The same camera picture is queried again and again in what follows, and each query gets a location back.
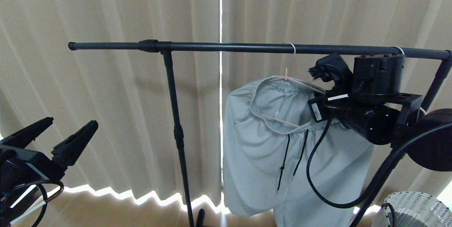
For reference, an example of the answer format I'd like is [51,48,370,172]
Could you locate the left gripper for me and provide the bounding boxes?
[0,117,99,194]

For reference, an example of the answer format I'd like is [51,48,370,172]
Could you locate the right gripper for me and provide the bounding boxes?
[307,95,402,145]

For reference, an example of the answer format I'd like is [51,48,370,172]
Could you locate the pink clothes hanger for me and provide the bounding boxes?
[390,46,426,115]
[263,42,327,129]

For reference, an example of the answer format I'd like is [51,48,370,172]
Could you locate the pale grey shorts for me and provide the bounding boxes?
[222,75,375,227]

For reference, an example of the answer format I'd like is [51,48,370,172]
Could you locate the white laundry basket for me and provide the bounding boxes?
[373,191,452,227]

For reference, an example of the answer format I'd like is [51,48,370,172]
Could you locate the black clothes rack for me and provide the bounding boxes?
[68,39,452,227]

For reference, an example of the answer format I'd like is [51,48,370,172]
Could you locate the beige curtain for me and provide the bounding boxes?
[0,0,452,217]

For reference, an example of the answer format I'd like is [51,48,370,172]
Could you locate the black cable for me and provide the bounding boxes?
[306,114,452,227]
[31,183,48,227]

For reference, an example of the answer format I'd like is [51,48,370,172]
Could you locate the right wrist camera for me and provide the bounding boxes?
[308,53,353,91]

